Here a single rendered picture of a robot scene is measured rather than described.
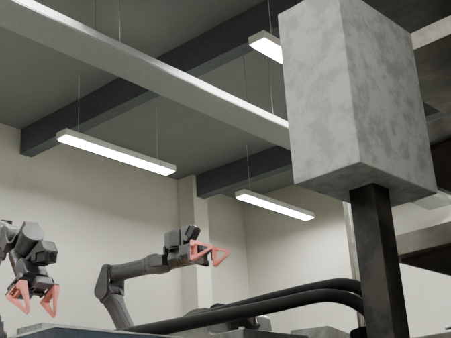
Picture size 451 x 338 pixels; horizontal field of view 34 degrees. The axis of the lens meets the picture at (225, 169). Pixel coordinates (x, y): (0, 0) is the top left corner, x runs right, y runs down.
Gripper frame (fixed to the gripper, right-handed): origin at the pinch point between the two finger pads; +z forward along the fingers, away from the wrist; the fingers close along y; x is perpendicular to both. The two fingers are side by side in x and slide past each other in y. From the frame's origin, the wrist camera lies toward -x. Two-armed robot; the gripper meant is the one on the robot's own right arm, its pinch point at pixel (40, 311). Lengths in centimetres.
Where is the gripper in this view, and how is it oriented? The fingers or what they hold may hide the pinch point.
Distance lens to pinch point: 188.1
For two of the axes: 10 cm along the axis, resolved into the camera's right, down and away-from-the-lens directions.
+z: 4.4, 6.6, -6.1
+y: 6.4, 2.5, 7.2
